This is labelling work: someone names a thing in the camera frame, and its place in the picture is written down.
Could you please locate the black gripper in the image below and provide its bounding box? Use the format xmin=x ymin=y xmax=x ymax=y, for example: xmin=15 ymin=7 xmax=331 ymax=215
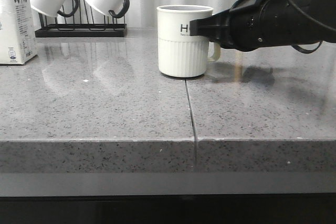
xmin=190 ymin=0 xmax=291 ymax=52

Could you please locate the white HOME cup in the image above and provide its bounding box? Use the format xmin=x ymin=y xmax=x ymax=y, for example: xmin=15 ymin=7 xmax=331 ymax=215
xmin=156 ymin=5 xmax=221 ymax=78

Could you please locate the blue white milk carton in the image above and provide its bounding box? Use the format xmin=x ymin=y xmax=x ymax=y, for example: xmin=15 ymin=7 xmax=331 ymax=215
xmin=1 ymin=0 xmax=37 ymax=65

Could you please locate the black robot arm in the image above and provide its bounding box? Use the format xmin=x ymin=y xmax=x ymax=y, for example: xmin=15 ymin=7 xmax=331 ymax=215
xmin=190 ymin=0 xmax=335 ymax=52

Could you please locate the black cable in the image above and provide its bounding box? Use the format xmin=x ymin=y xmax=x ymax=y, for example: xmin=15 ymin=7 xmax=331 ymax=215
xmin=253 ymin=0 xmax=336 ymax=55

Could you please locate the black wire mug rack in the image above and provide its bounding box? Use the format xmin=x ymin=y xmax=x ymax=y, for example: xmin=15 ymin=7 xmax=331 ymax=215
xmin=35 ymin=0 xmax=127 ymax=38

